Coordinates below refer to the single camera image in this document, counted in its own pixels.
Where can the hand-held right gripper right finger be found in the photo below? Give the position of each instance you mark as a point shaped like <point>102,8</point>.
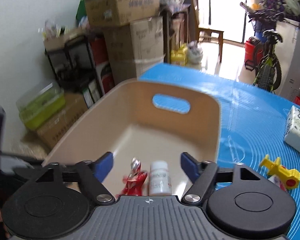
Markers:
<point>188,166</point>

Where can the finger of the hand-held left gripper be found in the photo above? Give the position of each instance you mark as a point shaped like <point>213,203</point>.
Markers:
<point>17,166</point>

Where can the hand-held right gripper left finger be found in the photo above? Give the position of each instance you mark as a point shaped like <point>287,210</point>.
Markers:
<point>106,163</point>

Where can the beige plastic bin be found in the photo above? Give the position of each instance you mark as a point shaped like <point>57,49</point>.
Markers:
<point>165,135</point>

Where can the yellow plastic toy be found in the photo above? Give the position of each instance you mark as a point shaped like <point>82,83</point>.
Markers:
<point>282,170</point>

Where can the white pill bottle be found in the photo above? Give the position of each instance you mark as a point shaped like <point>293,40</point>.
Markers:
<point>160,180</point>

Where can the red silver action figure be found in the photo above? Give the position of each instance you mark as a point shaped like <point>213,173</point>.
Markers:
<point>133,182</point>

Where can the green container with clear lid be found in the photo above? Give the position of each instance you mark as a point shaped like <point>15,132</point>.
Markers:
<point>40,105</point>

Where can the low cardboard box black print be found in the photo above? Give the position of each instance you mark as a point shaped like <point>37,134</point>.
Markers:
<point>60,125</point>

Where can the blue silicone mat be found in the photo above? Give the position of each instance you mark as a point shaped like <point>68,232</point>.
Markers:
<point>252,120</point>

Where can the red white appliance box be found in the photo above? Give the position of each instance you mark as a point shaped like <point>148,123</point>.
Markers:
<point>106,77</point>

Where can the plastic-wrapped cardboard box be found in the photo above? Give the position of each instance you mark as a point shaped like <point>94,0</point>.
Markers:
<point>140,71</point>

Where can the black metal rack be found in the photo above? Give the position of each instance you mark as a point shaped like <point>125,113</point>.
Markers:
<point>72,60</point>

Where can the open beige cardboard box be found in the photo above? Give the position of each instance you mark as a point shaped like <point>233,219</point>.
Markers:
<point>62,38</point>

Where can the yellow plastic jug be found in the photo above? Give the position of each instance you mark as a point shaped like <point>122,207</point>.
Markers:
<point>178,55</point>

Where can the white plastic bag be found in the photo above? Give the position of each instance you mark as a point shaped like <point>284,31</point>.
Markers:
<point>195,52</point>

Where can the red paper bag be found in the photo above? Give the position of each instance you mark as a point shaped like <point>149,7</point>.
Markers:
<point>98,50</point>

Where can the white patterned tissue box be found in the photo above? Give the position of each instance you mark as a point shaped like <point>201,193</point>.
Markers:
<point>296,127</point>

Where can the tall brown cardboard box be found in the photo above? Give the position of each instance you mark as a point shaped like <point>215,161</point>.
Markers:
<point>137,40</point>

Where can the green black bicycle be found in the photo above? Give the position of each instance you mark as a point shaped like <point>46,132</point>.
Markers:
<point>267,62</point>

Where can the wooden chair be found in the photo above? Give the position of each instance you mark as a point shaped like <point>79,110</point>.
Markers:
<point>210,37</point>

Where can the cardboard box with blue print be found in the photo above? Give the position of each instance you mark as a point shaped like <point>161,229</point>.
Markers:
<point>120,5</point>

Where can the glass balcony door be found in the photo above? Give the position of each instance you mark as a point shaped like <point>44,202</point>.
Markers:
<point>227,10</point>

